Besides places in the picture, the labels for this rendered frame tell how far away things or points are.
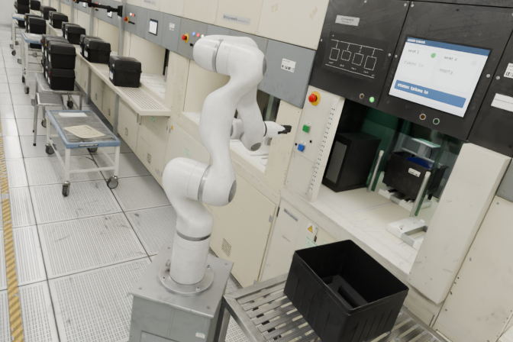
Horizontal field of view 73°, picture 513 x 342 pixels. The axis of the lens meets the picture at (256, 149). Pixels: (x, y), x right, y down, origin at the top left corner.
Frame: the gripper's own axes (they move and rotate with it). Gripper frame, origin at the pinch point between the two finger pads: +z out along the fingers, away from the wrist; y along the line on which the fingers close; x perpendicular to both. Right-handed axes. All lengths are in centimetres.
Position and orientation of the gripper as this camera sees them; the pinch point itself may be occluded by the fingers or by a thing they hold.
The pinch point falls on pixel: (287, 128)
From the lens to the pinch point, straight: 161.4
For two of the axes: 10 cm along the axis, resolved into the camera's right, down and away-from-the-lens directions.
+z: 8.0, -0.4, 6.0
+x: 2.0, -9.2, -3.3
